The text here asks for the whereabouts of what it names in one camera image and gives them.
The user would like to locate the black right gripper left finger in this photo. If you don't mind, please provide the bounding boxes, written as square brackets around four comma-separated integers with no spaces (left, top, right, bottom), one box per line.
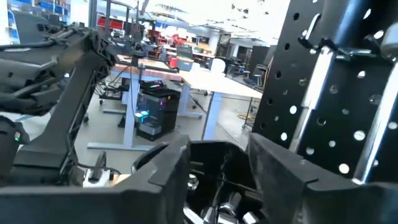
[0,135,191,224]

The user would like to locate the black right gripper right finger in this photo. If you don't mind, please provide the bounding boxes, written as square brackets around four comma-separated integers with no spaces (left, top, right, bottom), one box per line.
[247,133,398,224]

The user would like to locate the short chrome socket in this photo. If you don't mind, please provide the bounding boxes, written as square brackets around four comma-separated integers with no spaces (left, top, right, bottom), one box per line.
[217,192,243,224]
[187,174,200,191]

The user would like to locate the grey black handled screwdriver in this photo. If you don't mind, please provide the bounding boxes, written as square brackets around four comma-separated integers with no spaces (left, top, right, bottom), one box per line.
[353,23,398,185]

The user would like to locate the long chrome socket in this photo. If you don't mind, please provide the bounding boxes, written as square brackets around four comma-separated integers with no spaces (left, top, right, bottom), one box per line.
[183,205,218,224]

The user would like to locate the black perforated pegboard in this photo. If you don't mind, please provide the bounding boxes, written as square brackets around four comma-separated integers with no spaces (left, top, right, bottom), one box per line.
[251,0,398,185]

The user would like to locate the black lit computer tower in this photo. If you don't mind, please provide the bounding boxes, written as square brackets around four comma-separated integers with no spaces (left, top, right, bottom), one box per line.
[135,80,182,142]

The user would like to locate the black pegboard bin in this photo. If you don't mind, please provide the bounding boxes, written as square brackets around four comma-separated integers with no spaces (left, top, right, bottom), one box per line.
[131,139,268,224]

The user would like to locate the white office chair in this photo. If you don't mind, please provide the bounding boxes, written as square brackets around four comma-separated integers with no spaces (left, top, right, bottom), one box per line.
[210,57,226,75]

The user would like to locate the red storage bins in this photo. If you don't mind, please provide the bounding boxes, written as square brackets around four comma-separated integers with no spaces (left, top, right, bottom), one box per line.
[97,16,124,31]

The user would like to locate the blue storage bins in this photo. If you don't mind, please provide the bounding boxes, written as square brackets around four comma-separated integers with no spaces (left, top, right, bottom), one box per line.
[7,0,71,38]

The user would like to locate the silver wire screwdriver rail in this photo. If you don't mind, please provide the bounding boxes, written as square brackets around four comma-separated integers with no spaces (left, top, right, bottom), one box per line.
[297,14,393,63]

